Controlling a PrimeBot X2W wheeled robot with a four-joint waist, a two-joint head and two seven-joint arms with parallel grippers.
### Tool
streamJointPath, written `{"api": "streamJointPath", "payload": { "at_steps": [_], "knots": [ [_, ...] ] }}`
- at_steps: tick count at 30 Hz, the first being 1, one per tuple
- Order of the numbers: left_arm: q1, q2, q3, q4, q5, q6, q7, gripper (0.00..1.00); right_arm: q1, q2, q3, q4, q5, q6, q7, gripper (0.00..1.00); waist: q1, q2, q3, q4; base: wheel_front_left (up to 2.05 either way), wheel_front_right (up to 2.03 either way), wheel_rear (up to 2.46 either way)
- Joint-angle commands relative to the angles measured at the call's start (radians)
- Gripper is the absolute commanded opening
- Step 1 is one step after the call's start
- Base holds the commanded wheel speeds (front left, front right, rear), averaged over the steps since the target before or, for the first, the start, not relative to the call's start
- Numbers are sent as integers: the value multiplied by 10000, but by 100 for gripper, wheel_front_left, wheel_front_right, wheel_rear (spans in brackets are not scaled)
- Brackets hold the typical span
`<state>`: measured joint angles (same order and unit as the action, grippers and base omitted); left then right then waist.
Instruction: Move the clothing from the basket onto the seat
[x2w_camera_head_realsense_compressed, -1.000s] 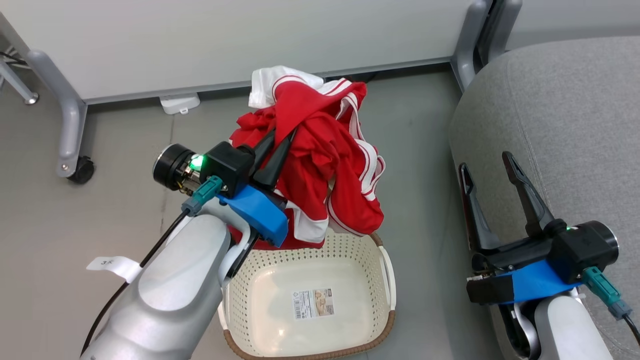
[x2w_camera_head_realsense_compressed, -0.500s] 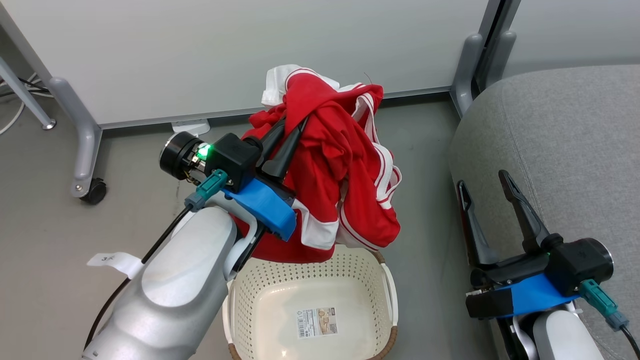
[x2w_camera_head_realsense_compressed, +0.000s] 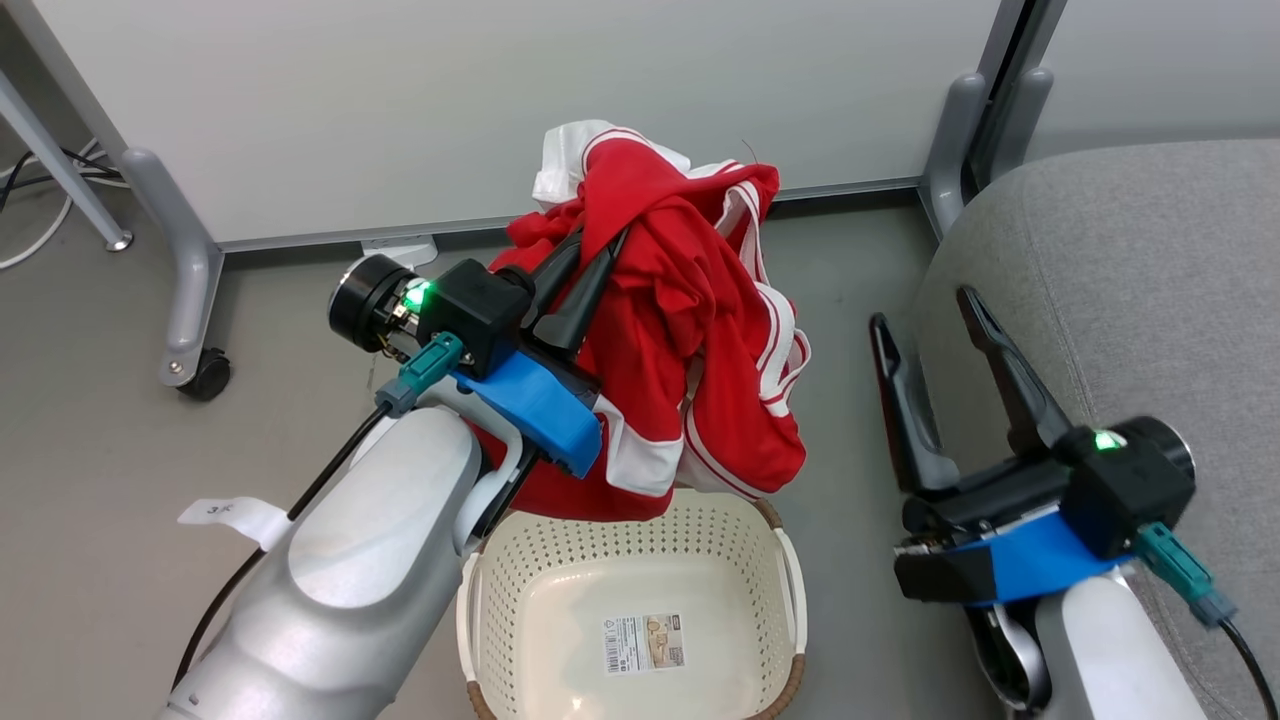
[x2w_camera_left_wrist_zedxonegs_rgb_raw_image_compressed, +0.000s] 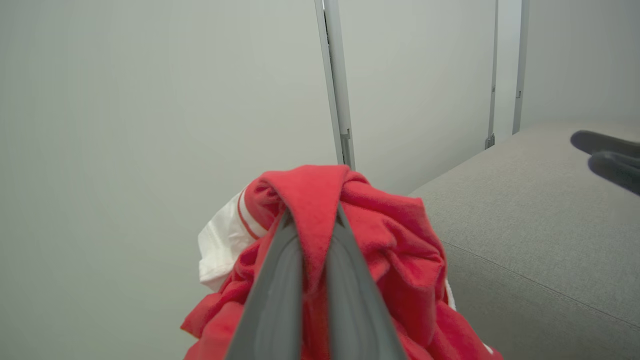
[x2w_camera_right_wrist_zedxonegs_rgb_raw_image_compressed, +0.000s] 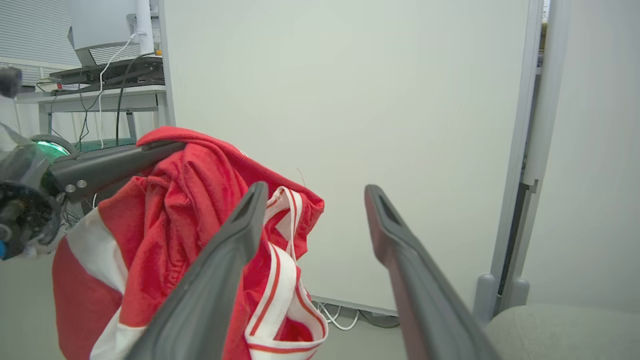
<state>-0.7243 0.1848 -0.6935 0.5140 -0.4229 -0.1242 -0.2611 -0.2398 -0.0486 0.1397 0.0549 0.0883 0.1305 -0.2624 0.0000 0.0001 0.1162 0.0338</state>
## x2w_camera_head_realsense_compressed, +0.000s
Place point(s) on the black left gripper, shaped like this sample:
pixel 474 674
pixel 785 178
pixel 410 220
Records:
pixel 470 305

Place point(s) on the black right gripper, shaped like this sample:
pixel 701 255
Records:
pixel 1120 490

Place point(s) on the red white-striped garment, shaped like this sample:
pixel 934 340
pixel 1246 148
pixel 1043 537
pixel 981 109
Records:
pixel 680 330

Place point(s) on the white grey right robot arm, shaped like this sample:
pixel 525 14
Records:
pixel 1110 650

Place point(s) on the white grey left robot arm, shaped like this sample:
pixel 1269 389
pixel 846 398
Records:
pixel 375 540

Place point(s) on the cream perforated laundry basket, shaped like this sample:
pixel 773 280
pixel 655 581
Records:
pixel 640 610

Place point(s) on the white floor socket plate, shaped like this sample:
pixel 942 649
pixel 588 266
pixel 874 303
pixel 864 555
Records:
pixel 400 250

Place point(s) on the large white partition panel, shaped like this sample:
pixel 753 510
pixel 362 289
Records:
pixel 480 100

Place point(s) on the grey partition foot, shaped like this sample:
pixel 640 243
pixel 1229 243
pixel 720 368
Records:
pixel 1025 115
pixel 950 150
pixel 178 260

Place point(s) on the printed label sticker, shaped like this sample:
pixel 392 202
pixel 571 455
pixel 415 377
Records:
pixel 645 643

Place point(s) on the black caster wheel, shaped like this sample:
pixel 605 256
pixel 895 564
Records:
pixel 206 375

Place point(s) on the grey metal table leg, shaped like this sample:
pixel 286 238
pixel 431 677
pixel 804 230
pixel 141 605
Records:
pixel 55 160

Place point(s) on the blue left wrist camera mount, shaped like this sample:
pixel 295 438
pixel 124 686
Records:
pixel 540 405

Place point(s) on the blue black right wrist camera mount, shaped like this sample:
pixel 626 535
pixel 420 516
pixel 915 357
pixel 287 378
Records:
pixel 1020 560

